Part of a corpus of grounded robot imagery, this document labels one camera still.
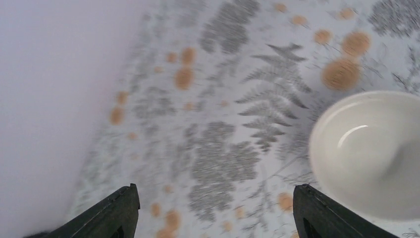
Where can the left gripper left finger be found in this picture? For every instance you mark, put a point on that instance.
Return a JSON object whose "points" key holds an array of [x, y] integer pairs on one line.
{"points": [[116, 216]]}

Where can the beige bowl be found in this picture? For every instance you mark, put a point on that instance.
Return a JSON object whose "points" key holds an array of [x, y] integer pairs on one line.
{"points": [[364, 152]]}

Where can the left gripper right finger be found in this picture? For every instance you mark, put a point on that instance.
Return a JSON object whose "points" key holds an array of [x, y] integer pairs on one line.
{"points": [[318, 216]]}

